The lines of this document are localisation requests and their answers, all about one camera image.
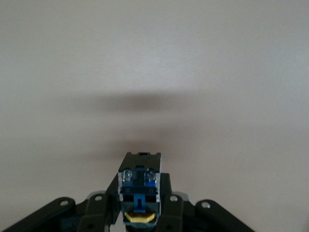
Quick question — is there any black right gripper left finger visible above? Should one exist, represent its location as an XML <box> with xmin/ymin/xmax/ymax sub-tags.
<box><xmin>77</xmin><ymin>173</ymin><xmax>121</xmax><ymax>232</ymax></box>

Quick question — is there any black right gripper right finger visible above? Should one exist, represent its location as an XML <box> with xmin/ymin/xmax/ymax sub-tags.
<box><xmin>156</xmin><ymin>173</ymin><xmax>187</xmax><ymax>232</ymax></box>

